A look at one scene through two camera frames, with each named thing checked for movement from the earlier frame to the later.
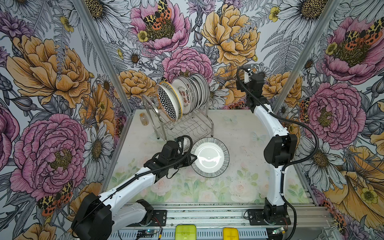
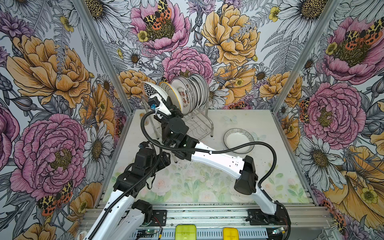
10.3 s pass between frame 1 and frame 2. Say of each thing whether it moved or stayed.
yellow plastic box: stayed
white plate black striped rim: moved
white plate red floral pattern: stayed
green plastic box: stayed
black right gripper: moved
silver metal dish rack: stayed
